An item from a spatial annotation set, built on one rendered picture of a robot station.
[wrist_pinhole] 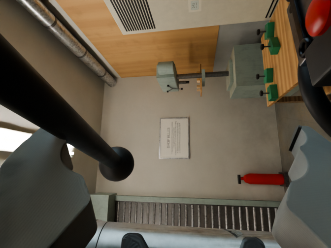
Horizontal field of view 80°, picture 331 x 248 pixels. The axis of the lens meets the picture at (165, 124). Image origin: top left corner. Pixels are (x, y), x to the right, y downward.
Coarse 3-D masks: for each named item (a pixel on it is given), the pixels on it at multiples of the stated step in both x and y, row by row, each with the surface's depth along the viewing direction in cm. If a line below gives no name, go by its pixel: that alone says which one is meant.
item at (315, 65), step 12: (300, 0) 21; (288, 12) 24; (300, 12) 22; (312, 36) 19; (324, 36) 16; (312, 48) 18; (324, 48) 16; (300, 60) 22; (312, 60) 18; (324, 60) 16; (312, 72) 18; (324, 72) 16; (312, 84) 18; (324, 84) 18
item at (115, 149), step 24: (0, 48) 4; (0, 72) 5; (24, 72) 5; (0, 96) 5; (24, 96) 5; (48, 96) 6; (48, 120) 7; (72, 120) 8; (72, 144) 10; (96, 144) 11; (120, 168) 19
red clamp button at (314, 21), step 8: (312, 0) 15; (320, 0) 14; (328, 0) 14; (312, 8) 15; (320, 8) 14; (328, 8) 14; (312, 16) 15; (320, 16) 14; (328, 16) 14; (312, 24) 15; (320, 24) 14; (328, 24) 14; (312, 32) 15; (320, 32) 15
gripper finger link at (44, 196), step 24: (24, 144) 8; (48, 144) 9; (0, 168) 7; (24, 168) 7; (48, 168) 7; (72, 168) 9; (0, 192) 6; (24, 192) 6; (48, 192) 6; (72, 192) 6; (0, 216) 6; (24, 216) 6; (48, 216) 6; (72, 216) 6; (0, 240) 5; (24, 240) 5; (48, 240) 5; (72, 240) 6
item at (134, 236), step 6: (126, 234) 5; (132, 234) 5; (138, 234) 5; (126, 240) 5; (132, 240) 5; (138, 240) 5; (144, 240) 5; (246, 240) 5; (252, 240) 5; (258, 240) 5; (126, 246) 5; (132, 246) 5; (138, 246) 5; (144, 246) 5; (240, 246) 5; (246, 246) 5; (252, 246) 5; (258, 246) 5; (264, 246) 5
